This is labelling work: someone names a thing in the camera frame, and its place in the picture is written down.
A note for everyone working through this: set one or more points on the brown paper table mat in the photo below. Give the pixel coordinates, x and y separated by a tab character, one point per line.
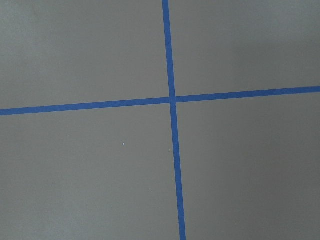
250	166

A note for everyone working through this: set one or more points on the blue tape grid lines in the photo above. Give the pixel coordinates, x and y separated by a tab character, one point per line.
172	100

